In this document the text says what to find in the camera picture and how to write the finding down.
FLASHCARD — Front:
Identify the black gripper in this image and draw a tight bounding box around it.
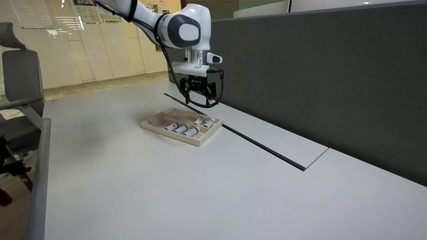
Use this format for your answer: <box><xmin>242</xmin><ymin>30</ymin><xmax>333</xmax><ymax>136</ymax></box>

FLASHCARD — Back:
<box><xmin>178</xmin><ymin>73</ymin><xmax>222</xmax><ymax>106</ymax></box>

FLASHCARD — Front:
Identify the small white blue-label bottle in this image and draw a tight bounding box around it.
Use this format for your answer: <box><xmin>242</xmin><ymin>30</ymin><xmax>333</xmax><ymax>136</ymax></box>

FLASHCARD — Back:
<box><xmin>182</xmin><ymin>125</ymin><xmax>201</xmax><ymax>138</ymax></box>
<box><xmin>164</xmin><ymin>121</ymin><xmax>181</xmax><ymax>133</ymax></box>
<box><xmin>174</xmin><ymin>122</ymin><xmax>190</xmax><ymax>136</ymax></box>

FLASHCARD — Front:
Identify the light wooden segmented tray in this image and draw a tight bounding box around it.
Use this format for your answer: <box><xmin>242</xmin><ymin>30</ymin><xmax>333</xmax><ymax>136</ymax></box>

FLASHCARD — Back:
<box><xmin>139</xmin><ymin>106</ymin><xmax>224</xmax><ymax>148</ymax></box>

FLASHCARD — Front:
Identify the white panel behind divider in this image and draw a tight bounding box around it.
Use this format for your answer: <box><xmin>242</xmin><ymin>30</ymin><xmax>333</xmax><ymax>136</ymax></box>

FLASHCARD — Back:
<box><xmin>232</xmin><ymin>0</ymin><xmax>290</xmax><ymax>20</ymax></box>

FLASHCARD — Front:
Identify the dark grey fabric divider panel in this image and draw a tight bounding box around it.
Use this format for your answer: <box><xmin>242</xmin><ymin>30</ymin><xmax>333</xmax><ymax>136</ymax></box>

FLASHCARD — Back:
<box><xmin>162</xmin><ymin>0</ymin><xmax>427</xmax><ymax>188</ymax></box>

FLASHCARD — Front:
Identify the grey office chair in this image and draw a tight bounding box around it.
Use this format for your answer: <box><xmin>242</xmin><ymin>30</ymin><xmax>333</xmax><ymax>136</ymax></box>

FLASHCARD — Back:
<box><xmin>0</xmin><ymin>21</ymin><xmax>46</xmax><ymax>208</ymax></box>

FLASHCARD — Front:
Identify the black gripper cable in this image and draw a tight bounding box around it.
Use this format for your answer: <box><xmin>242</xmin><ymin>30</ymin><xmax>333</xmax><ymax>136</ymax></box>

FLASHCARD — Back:
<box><xmin>156</xmin><ymin>16</ymin><xmax>225</xmax><ymax>109</ymax></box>

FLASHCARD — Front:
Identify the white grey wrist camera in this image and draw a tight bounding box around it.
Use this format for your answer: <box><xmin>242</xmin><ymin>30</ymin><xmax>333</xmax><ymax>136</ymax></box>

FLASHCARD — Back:
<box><xmin>202</xmin><ymin>50</ymin><xmax>224</xmax><ymax>66</ymax></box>

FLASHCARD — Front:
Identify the grey desk cable flap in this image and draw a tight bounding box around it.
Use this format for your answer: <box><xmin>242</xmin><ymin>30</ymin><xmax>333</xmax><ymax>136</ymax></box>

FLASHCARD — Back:
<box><xmin>162</xmin><ymin>81</ymin><xmax>329</xmax><ymax>172</ymax></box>

